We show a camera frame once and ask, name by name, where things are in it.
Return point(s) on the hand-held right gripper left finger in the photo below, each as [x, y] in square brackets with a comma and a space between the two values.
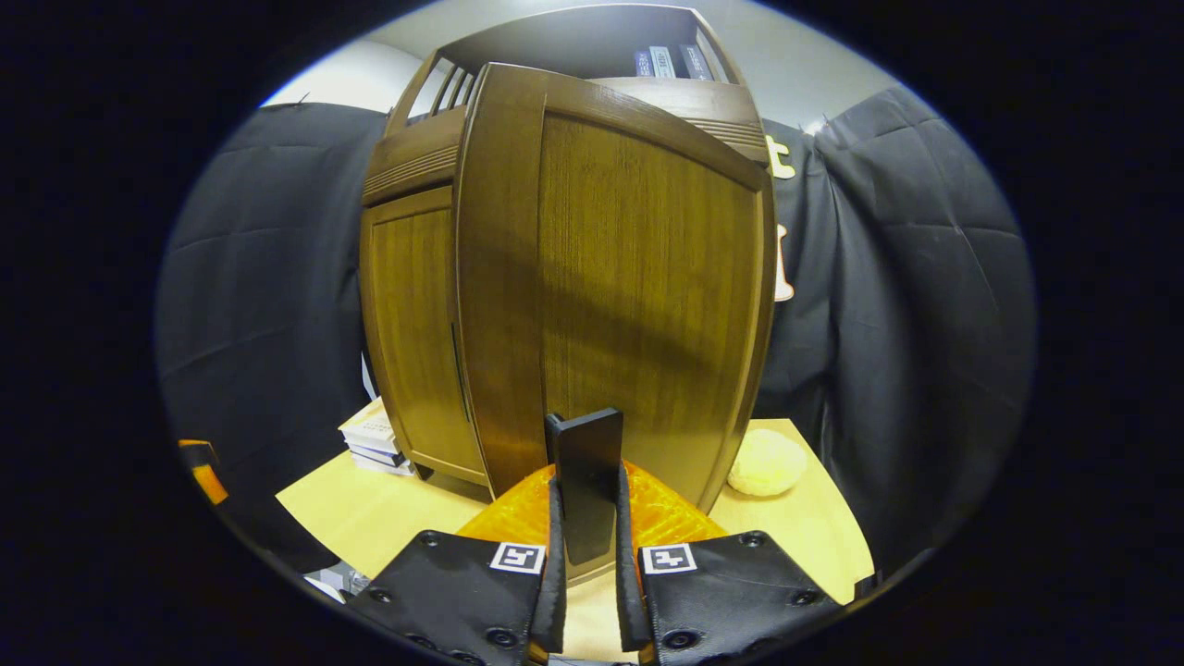
[462, 592]

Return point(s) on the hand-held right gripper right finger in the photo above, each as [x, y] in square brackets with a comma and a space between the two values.
[721, 592]

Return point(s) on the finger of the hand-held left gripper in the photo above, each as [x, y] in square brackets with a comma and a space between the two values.
[208, 476]

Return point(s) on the narrow wooden cabinet door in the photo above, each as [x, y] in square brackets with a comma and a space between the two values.
[412, 333]

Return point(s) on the wooden double-door shoe cabinet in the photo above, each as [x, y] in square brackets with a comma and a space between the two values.
[416, 277]

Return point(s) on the wide wooden cabinet door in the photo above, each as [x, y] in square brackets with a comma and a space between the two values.
[638, 277]

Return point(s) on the cream fluffy ball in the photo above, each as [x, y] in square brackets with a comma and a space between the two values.
[768, 462]

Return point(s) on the stack of white books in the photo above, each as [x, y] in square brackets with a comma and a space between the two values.
[375, 439]

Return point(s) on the black backdrop cloth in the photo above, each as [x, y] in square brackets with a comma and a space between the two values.
[268, 305]
[906, 324]

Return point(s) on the dark blue book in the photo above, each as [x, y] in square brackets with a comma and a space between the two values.
[644, 63]
[696, 62]

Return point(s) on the grey book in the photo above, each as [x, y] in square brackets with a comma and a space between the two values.
[662, 62]

